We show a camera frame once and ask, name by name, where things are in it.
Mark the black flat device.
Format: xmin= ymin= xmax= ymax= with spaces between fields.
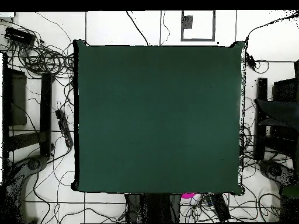
xmin=205 ymin=193 xmax=231 ymax=222

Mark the dark green table cloth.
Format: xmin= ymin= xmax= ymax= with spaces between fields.
xmin=71 ymin=39 xmax=246 ymax=196

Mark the pink round object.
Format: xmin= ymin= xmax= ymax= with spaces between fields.
xmin=180 ymin=192 xmax=198 ymax=200

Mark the black power strip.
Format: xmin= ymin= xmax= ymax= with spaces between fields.
xmin=55 ymin=108 xmax=74 ymax=148

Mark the dark grey square plate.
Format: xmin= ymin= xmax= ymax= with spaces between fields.
xmin=182 ymin=15 xmax=194 ymax=29

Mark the black upright bar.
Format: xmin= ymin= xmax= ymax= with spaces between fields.
xmin=253 ymin=77 xmax=269 ymax=161

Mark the grey wheeled base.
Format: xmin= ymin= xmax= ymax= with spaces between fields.
xmin=0 ymin=155 xmax=50 ymax=224

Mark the dark wheeled base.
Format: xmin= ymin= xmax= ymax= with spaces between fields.
xmin=258 ymin=159 xmax=297 ymax=187

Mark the black chair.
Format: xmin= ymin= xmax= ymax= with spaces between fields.
xmin=270 ymin=59 xmax=299 ymax=159

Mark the black electronics box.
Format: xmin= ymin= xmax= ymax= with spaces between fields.
xmin=4 ymin=26 xmax=36 ymax=46

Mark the thin black cable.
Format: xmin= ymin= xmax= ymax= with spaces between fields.
xmin=126 ymin=10 xmax=150 ymax=46
xmin=160 ymin=10 xmax=171 ymax=46

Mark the black metal frame stand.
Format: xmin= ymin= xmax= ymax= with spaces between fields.
xmin=2 ymin=53 xmax=55 ymax=164

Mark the black cable with adapter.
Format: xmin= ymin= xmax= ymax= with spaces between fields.
xmin=244 ymin=13 xmax=299 ymax=73

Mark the tangled black cable bundle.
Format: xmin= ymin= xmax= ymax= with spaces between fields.
xmin=4 ymin=18 xmax=75 ymax=81

